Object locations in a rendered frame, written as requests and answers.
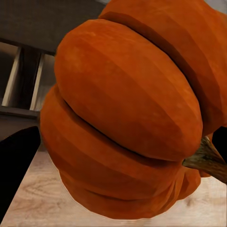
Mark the pumpkin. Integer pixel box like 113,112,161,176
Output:
40,0,227,220

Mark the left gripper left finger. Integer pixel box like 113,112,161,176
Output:
0,126,41,224

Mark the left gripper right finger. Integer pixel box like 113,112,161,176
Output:
212,126,227,164

